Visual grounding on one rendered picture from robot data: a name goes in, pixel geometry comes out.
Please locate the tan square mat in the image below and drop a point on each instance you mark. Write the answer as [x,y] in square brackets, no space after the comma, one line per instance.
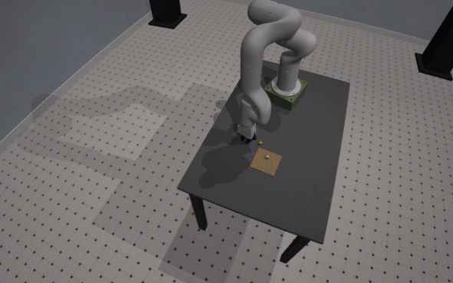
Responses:
[268,166]

